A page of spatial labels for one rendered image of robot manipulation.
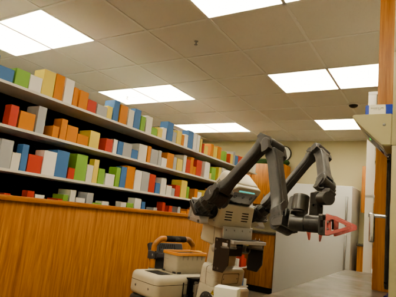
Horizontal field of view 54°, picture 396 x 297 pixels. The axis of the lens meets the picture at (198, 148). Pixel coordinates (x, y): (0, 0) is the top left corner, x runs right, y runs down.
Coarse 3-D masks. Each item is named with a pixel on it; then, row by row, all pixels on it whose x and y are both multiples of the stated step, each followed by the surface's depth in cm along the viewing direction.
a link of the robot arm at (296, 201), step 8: (296, 200) 134; (304, 200) 133; (288, 208) 137; (296, 208) 132; (304, 208) 132; (280, 216) 135; (288, 216) 136; (272, 224) 137; (280, 224) 133; (296, 232) 136
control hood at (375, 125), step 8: (360, 120) 123; (368, 120) 122; (376, 120) 121; (384, 120) 120; (360, 128) 136; (368, 128) 122; (376, 128) 120; (384, 128) 119; (376, 136) 120; (384, 136) 119; (384, 144) 119
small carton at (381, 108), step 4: (380, 104) 131; (384, 104) 130; (372, 108) 131; (376, 108) 131; (380, 108) 130; (384, 108) 130; (372, 112) 131; (376, 112) 131; (380, 112) 130; (384, 112) 130
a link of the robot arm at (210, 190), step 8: (264, 136) 167; (256, 144) 171; (272, 144) 161; (280, 144) 164; (248, 152) 175; (256, 152) 170; (240, 160) 177; (248, 160) 172; (256, 160) 173; (240, 168) 174; (248, 168) 174; (232, 176) 177; (240, 176) 176; (216, 184) 180; (224, 184) 179; (232, 184) 178; (208, 192) 183; (216, 192) 180; (224, 192) 180; (232, 192) 184; (208, 200) 181
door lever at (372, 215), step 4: (368, 216) 121; (372, 216) 120; (376, 216) 120; (380, 216) 119; (384, 216) 119; (372, 220) 120; (372, 224) 120; (372, 228) 120; (372, 232) 119; (368, 236) 120; (372, 236) 119; (368, 240) 120; (372, 240) 119
